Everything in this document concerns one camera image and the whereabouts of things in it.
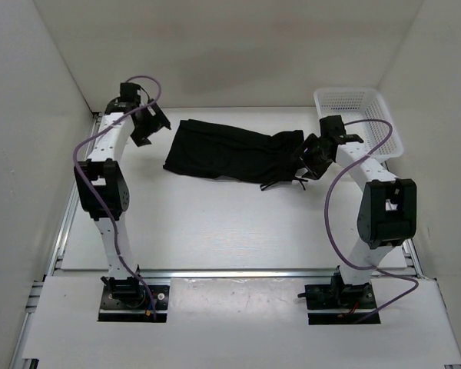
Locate black shorts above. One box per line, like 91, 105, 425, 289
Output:
163, 119, 307, 191

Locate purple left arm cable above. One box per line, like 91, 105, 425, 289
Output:
72, 75, 164, 322

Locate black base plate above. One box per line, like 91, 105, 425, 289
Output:
98, 285, 170, 323
297, 284, 381, 326

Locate aluminium table edge rail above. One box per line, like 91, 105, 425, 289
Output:
52, 267, 416, 279

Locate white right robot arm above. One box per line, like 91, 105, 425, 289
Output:
163, 115, 417, 312

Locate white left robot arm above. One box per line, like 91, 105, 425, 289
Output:
73, 95, 171, 314

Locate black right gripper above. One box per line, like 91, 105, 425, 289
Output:
289, 133, 333, 181

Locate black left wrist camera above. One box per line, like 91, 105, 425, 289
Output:
118, 82, 144, 110

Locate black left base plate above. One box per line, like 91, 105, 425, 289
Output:
98, 285, 170, 323

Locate white plastic basket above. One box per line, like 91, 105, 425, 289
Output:
313, 87, 403, 164

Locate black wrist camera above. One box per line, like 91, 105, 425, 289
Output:
319, 115, 363, 145
118, 82, 144, 110

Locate aluminium left frame rail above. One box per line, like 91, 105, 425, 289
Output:
0, 111, 98, 368

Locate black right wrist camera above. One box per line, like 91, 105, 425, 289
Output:
319, 115, 363, 145

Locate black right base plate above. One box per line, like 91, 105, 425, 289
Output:
297, 284, 381, 326

